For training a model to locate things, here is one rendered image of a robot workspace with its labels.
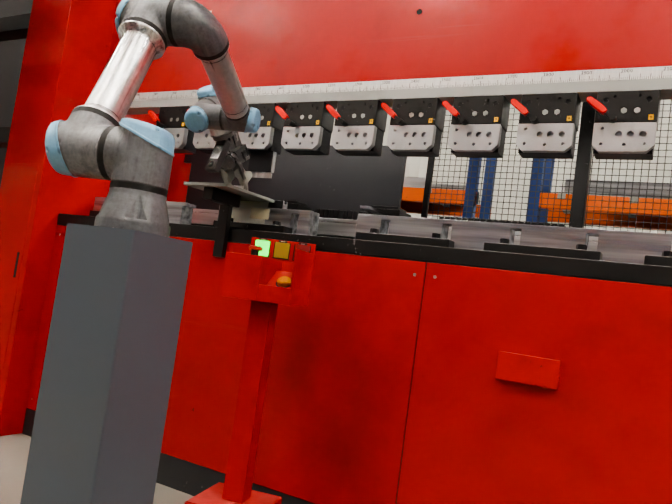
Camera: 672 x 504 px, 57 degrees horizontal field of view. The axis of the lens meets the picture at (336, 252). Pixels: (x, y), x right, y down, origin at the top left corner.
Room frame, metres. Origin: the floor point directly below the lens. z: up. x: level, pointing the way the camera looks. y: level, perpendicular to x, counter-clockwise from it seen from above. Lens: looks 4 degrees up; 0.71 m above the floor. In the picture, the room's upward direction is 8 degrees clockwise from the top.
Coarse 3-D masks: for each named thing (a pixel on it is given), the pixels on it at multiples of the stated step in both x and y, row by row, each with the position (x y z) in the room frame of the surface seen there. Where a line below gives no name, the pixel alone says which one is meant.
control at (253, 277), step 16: (272, 240) 1.81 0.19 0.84; (240, 256) 1.67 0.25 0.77; (256, 256) 1.65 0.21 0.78; (272, 256) 1.81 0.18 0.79; (304, 256) 1.69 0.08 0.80; (224, 272) 1.68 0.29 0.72; (240, 272) 1.66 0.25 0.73; (256, 272) 1.65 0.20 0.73; (272, 272) 1.74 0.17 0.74; (288, 272) 1.75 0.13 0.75; (304, 272) 1.71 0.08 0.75; (224, 288) 1.67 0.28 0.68; (240, 288) 1.66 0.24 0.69; (256, 288) 1.65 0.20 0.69; (272, 288) 1.64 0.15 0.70; (288, 288) 1.63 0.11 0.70; (304, 288) 1.73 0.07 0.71; (288, 304) 1.62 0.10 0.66; (304, 304) 1.75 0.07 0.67
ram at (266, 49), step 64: (256, 0) 2.20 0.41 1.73; (320, 0) 2.07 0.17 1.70; (384, 0) 1.95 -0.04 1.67; (448, 0) 1.85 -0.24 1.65; (512, 0) 1.75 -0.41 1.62; (576, 0) 1.66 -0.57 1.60; (640, 0) 1.59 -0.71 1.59; (192, 64) 2.33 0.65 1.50; (256, 64) 2.18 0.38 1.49; (320, 64) 2.05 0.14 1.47; (384, 64) 1.94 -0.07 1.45; (448, 64) 1.83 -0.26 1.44; (512, 64) 1.74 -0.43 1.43; (576, 64) 1.65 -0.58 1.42; (640, 64) 1.58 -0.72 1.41
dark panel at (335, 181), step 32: (192, 160) 3.01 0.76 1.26; (288, 160) 2.74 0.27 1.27; (320, 160) 2.66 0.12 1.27; (352, 160) 2.58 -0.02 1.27; (384, 160) 2.51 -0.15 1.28; (192, 192) 3.00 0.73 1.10; (256, 192) 2.81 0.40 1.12; (288, 192) 2.73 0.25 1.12; (320, 192) 2.65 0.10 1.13; (352, 192) 2.57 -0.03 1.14; (384, 192) 2.50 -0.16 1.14
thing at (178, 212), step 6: (96, 198) 2.55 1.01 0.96; (102, 198) 2.53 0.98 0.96; (96, 204) 2.54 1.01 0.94; (102, 204) 2.53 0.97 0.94; (168, 204) 2.35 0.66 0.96; (174, 204) 2.34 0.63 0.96; (180, 204) 2.32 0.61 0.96; (186, 204) 2.31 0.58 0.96; (192, 204) 2.34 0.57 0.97; (96, 210) 2.54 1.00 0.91; (168, 210) 2.35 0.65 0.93; (174, 210) 2.33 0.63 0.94; (180, 210) 2.32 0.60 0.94; (186, 210) 2.34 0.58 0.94; (192, 210) 2.37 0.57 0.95; (168, 216) 2.35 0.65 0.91; (174, 216) 2.33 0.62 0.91; (180, 216) 2.32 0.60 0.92; (186, 216) 2.34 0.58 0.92; (174, 222) 2.33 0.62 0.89; (180, 222) 2.32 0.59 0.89; (186, 222) 2.35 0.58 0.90
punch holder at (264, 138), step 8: (248, 104) 2.19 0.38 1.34; (256, 104) 2.17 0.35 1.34; (264, 104) 2.15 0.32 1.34; (272, 104) 2.13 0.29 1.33; (264, 112) 2.15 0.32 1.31; (272, 112) 2.13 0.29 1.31; (264, 120) 2.15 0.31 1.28; (272, 120) 2.13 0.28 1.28; (280, 120) 2.17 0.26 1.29; (264, 128) 2.14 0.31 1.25; (272, 128) 2.13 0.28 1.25; (280, 128) 2.18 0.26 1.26; (240, 136) 2.19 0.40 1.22; (248, 136) 2.18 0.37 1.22; (256, 136) 2.17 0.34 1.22; (264, 136) 2.16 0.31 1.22; (272, 136) 2.14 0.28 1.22; (280, 136) 2.19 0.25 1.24; (248, 144) 2.17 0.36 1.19; (256, 144) 2.15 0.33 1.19; (264, 144) 2.14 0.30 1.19; (272, 144) 2.15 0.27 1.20; (280, 144) 2.19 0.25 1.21; (248, 152) 2.24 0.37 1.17; (280, 152) 2.20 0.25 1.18
